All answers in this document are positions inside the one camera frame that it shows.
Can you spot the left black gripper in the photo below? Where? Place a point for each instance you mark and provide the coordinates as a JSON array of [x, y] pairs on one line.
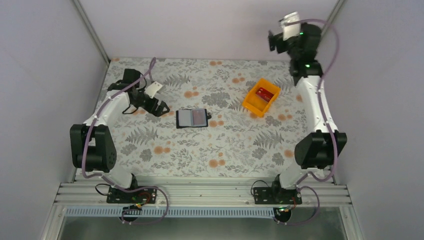
[[157, 112]]

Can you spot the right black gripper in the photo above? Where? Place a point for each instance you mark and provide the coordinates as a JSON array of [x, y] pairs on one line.
[[276, 39]]

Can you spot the black card holder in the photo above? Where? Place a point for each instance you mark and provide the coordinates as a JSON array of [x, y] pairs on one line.
[[192, 118]]

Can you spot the red VIP card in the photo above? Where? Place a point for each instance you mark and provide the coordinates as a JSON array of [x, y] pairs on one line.
[[264, 94]]

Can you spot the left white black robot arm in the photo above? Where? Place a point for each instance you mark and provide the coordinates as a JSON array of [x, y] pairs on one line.
[[92, 146]]

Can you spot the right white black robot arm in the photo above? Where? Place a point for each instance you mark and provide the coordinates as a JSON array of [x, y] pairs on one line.
[[317, 154]]

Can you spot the orange plastic bin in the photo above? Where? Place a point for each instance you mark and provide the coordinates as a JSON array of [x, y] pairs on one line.
[[260, 98]]

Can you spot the floral table mat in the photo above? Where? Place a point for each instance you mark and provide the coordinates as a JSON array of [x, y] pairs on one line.
[[207, 132]]

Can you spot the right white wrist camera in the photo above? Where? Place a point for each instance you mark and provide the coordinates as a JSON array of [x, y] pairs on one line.
[[290, 25]]

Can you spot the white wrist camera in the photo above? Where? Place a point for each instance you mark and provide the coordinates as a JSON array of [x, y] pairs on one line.
[[290, 25], [152, 89]]

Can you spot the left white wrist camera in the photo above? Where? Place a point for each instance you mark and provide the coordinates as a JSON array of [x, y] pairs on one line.
[[152, 89]]

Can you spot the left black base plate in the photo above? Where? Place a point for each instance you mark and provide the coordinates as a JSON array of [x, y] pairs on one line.
[[145, 196]]

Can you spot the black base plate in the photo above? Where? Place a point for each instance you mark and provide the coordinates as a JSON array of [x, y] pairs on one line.
[[277, 196], [145, 196]]

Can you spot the grey slotted cable duct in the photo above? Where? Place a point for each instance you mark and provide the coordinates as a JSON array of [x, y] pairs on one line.
[[171, 212]]

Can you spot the aluminium rail frame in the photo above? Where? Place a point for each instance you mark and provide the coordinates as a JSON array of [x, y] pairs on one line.
[[204, 192]]

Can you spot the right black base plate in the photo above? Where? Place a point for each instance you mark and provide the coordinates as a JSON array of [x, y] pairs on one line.
[[277, 196]]

